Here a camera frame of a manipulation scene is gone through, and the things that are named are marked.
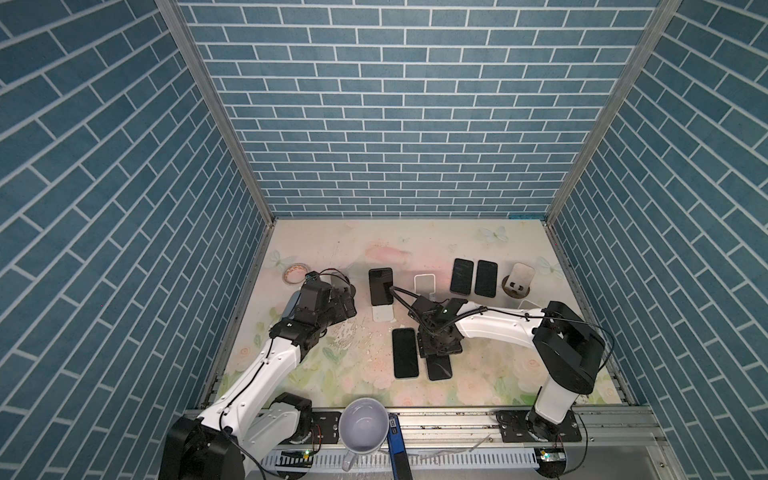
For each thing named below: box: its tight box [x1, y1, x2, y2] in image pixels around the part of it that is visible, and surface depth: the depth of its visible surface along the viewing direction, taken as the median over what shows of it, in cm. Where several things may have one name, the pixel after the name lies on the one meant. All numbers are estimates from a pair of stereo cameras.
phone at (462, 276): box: [450, 258, 474, 296], surface depth 104 cm
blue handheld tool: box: [387, 413, 413, 480], surface depth 71 cm
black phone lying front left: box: [392, 328, 419, 378], surface depth 86 cm
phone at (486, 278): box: [474, 260, 498, 298], surface depth 107 cm
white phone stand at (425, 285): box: [414, 273, 436, 302], surface depth 93 cm
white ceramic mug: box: [338, 397, 390, 472], surface depth 73 cm
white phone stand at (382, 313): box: [372, 305, 394, 323], surface depth 95 cm
